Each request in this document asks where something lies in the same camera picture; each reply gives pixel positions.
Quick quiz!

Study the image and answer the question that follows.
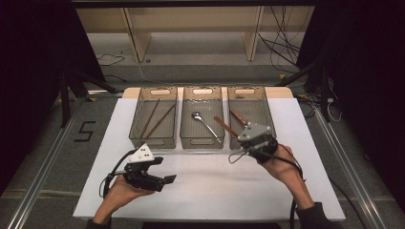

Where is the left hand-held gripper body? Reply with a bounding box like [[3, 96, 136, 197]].
[[123, 142, 167, 193]]

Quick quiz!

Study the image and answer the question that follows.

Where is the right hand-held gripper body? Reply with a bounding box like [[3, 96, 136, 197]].
[[237, 122, 280, 165]]

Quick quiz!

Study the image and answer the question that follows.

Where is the translucent grey plastic bin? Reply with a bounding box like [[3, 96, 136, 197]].
[[180, 85, 226, 150], [227, 85, 277, 151], [128, 86, 179, 151]]

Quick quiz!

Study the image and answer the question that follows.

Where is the knife with wooden handle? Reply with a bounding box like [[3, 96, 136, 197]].
[[229, 109, 249, 127]]

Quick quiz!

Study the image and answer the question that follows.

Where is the fork with wooden handle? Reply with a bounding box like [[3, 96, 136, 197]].
[[213, 115, 240, 138]]

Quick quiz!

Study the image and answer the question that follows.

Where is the shiny metal spoon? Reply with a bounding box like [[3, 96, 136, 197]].
[[191, 111, 223, 143]]

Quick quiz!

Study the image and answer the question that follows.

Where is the person's left hand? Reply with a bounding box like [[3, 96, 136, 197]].
[[101, 175, 156, 211]]

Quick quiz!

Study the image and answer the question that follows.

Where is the person's right hand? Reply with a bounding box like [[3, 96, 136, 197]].
[[259, 143, 304, 189]]

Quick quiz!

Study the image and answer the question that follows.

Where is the white table cover sheet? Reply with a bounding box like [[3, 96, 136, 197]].
[[72, 96, 347, 222]]

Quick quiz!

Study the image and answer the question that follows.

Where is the black tripod stand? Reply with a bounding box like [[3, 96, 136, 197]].
[[58, 65, 120, 128], [275, 60, 332, 123]]

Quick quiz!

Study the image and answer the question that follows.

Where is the black curtain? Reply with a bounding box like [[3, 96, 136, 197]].
[[0, 0, 106, 195], [297, 0, 405, 201]]

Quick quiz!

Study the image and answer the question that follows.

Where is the left hand-held gripper black cable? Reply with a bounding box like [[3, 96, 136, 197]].
[[98, 149, 138, 199]]

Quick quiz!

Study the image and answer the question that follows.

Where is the hand-held gripper black cable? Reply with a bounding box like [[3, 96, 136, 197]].
[[98, 149, 138, 199], [273, 142, 308, 229]]

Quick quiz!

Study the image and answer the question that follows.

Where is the right hand-held gripper black cable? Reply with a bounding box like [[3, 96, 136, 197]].
[[273, 142, 308, 229]]

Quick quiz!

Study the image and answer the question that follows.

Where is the thin white floor cable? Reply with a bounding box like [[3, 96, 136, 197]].
[[137, 61, 180, 84]]

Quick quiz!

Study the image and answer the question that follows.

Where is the aluminium floor rail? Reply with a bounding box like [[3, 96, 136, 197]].
[[6, 98, 87, 229], [313, 108, 388, 229]]

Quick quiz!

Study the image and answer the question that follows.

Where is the bundle of black cables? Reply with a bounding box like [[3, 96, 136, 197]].
[[257, 6, 307, 74]]

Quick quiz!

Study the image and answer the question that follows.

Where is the thin black floor cable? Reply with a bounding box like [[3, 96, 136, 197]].
[[96, 52, 126, 67]]

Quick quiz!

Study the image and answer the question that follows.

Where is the light wooden desk frame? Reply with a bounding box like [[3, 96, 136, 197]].
[[75, 6, 316, 63]]

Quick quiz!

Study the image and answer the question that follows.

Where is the black metal frame bar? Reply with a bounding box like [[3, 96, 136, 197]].
[[71, 0, 319, 8]]

